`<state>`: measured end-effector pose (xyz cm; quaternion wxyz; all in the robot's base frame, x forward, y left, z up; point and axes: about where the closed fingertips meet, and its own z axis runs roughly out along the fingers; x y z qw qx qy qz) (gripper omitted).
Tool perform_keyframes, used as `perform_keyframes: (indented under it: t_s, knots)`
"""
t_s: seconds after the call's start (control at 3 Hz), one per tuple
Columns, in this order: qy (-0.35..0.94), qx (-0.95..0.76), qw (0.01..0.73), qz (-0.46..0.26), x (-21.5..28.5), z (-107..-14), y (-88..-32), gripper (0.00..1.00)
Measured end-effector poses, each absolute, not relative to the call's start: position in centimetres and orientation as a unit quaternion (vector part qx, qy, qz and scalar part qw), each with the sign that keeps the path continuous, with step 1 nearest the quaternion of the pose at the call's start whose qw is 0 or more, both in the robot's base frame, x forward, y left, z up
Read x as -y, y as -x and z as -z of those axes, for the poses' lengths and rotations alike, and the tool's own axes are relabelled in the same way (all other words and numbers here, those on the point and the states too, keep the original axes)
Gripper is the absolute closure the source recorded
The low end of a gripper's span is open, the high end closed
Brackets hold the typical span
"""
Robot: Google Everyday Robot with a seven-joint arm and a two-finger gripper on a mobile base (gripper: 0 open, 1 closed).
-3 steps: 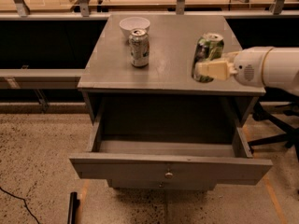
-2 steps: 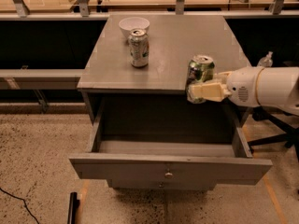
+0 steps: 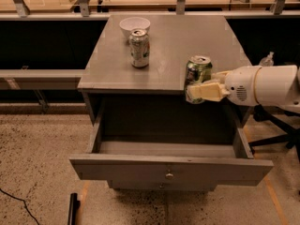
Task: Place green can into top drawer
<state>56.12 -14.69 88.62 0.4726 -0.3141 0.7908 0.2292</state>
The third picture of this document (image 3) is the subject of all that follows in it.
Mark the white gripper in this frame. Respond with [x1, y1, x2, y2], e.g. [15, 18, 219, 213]
[187, 66, 261, 106]

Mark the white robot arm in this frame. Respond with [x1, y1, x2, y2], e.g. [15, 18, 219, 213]
[187, 65, 300, 113]

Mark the open grey top drawer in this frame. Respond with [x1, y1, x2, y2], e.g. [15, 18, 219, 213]
[69, 97, 273, 191]

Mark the white and green soda can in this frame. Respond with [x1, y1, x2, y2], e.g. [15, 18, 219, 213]
[128, 28, 150, 68]

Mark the clear plastic bottle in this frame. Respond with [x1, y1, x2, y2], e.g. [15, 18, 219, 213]
[259, 52, 274, 67]

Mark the grey wooden cabinet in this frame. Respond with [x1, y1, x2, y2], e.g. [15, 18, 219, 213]
[77, 14, 266, 192]

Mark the black office chair base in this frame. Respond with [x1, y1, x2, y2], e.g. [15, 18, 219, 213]
[248, 105, 300, 161]

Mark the white bowl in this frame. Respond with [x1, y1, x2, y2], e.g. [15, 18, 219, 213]
[119, 17, 150, 38]

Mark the black bar on floor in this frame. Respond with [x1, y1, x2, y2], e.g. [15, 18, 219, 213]
[67, 193, 81, 225]

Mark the black floor cable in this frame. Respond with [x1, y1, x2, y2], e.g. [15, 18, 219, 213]
[0, 187, 41, 225]

